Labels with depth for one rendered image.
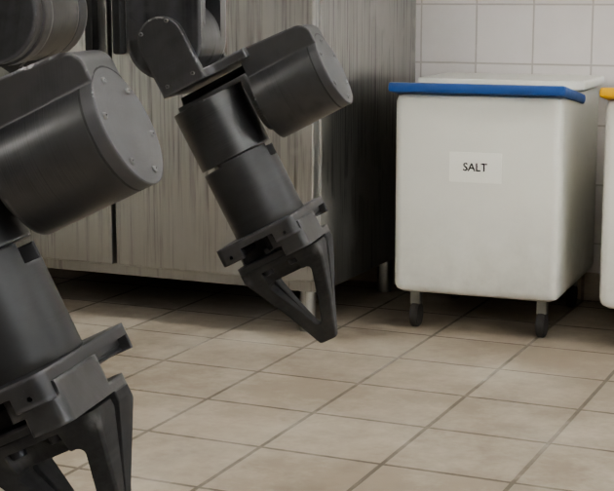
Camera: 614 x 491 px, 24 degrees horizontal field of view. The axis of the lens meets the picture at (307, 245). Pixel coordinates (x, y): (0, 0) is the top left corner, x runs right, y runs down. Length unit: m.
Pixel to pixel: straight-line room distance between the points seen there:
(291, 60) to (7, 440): 0.46
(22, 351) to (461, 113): 3.68
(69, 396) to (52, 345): 0.03
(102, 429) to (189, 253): 3.79
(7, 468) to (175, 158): 3.76
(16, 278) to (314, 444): 2.70
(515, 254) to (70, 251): 1.43
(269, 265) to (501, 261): 3.27
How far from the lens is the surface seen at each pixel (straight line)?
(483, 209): 4.30
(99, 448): 0.65
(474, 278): 4.34
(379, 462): 3.21
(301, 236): 1.02
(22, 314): 0.65
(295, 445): 3.32
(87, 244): 4.62
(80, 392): 0.64
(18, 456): 0.66
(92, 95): 0.62
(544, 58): 4.89
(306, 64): 1.03
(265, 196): 1.05
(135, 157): 0.63
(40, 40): 1.08
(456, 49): 4.98
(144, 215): 4.49
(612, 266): 4.22
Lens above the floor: 1.02
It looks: 10 degrees down
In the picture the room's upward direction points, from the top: straight up
